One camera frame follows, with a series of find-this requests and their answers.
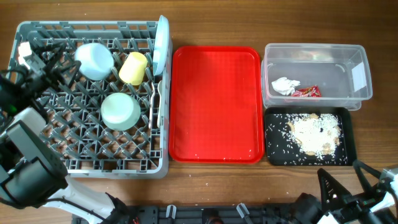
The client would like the blue bowl with rice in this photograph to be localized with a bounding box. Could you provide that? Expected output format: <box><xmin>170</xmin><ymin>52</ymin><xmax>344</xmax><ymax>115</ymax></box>
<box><xmin>74</xmin><ymin>43</ymin><xmax>114</xmax><ymax>81</ymax></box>

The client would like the black plastic tray bin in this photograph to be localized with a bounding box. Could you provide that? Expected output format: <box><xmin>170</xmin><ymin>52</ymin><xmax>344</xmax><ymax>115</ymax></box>
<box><xmin>264</xmin><ymin>106</ymin><xmax>357</xmax><ymax>166</ymax></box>

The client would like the clear plastic bin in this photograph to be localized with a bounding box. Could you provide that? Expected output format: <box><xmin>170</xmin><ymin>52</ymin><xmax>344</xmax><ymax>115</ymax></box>
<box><xmin>261</xmin><ymin>43</ymin><xmax>373</xmax><ymax>111</ymax></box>

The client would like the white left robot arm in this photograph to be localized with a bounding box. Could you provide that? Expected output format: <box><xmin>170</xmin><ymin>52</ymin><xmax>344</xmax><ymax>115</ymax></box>
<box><xmin>1</xmin><ymin>42</ymin><xmax>130</xmax><ymax>223</ymax></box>

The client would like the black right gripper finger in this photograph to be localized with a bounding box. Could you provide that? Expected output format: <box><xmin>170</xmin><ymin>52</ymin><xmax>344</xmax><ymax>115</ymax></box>
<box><xmin>353</xmin><ymin>159</ymin><xmax>385</xmax><ymax>194</ymax></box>
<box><xmin>317</xmin><ymin>168</ymin><xmax>351</xmax><ymax>212</ymax></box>

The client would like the spilled rice food waste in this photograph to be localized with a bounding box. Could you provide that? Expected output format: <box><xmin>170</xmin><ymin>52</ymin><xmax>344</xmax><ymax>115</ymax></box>
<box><xmin>267</xmin><ymin>113</ymin><xmax>348</xmax><ymax>164</ymax></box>

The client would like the grey dishwasher rack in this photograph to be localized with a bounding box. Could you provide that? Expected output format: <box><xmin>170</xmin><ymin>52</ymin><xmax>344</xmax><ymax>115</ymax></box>
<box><xmin>14</xmin><ymin>21</ymin><xmax>171</xmax><ymax>179</ymax></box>

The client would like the red plastic tray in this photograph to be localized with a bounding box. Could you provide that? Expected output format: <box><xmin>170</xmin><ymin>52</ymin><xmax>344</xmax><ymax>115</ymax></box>
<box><xmin>169</xmin><ymin>46</ymin><xmax>265</xmax><ymax>164</ymax></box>

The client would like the white plastic fork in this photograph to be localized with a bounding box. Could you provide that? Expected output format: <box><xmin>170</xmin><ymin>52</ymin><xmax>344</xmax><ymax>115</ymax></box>
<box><xmin>149</xmin><ymin>82</ymin><xmax>155</xmax><ymax>129</ymax></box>

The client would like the light green bowl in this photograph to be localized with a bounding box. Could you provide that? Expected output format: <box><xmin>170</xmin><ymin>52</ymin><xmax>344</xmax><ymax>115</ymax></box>
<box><xmin>100</xmin><ymin>93</ymin><xmax>141</xmax><ymax>131</ymax></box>

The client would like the yellow plastic cup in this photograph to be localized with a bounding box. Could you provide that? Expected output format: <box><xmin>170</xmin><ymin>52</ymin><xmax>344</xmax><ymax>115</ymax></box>
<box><xmin>119</xmin><ymin>52</ymin><xmax>147</xmax><ymax>86</ymax></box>

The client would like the red snack wrapper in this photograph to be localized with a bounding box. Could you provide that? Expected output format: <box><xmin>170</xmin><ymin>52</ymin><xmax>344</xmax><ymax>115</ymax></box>
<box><xmin>292</xmin><ymin>85</ymin><xmax>322</xmax><ymax>97</ymax></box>

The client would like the white tissue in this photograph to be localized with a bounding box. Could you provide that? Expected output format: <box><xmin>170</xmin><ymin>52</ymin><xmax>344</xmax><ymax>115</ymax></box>
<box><xmin>271</xmin><ymin>77</ymin><xmax>300</xmax><ymax>96</ymax></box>

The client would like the light blue plate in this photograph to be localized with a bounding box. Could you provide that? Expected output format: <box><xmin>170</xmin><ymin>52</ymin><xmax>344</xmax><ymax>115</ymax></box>
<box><xmin>153</xmin><ymin>15</ymin><xmax>170</xmax><ymax>76</ymax></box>

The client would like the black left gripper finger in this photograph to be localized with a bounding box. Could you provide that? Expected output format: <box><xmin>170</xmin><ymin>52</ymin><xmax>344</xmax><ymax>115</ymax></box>
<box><xmin>54</xmin><ymin>60</ymin><xmax>81</xmax><ymax>88</ymax></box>
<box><xmin>33</xmin><ymin>42</ymin><xmax>67</xmax><ymax>72</ymax></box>

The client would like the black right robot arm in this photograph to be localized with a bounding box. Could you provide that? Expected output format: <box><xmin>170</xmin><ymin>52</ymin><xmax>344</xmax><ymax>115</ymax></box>
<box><xmin>290</xmin><ymin>160</ymin><xmax>397</xmax><ymax>223</ymax></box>

